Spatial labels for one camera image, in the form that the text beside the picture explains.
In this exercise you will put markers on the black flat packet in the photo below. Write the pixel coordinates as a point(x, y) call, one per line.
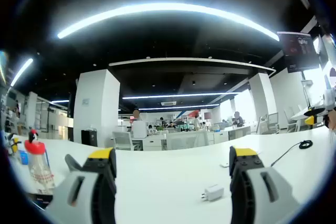
point(39, 200)

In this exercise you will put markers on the white charger adapter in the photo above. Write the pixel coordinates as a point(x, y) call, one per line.
point(214, 193)

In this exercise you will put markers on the short ceiling light strip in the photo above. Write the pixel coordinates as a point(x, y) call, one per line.
point(22, 70)

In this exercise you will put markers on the white desk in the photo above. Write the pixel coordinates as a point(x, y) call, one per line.
point(170, 176)

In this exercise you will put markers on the white side table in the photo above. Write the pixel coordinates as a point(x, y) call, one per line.
point(302, 115)

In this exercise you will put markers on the white stand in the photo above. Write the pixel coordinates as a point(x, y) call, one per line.
point(306, 87)

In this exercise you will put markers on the black white yellow toy figure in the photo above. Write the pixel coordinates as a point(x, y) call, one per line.
point(11, 142)

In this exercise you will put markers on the person's right hand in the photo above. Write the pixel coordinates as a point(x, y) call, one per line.
point(333, 119)

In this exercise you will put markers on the long curved ceiling light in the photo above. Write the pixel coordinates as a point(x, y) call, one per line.
point(168, 7)

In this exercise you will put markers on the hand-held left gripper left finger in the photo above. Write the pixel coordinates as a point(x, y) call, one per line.
point(78, 190)

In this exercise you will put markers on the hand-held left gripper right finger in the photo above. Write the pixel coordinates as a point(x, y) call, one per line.
point(262, 190)

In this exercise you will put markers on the small blue box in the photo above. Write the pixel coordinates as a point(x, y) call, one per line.
point(23, 157)

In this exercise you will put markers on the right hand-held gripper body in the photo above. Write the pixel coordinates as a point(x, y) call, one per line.
point(330, 98)

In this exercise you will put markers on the long thin ceiling light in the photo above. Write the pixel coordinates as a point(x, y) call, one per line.
point(181, 95)
point(181, 107)

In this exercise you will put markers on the white office chair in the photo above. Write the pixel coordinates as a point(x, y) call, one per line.
point(123, 140)
point(290, 119)
point(271, 121)

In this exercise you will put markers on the clear bottle with red cap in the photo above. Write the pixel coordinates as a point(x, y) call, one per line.
point(38, 166)

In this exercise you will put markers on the black cabinet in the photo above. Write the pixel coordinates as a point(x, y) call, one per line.
point(89, 137)

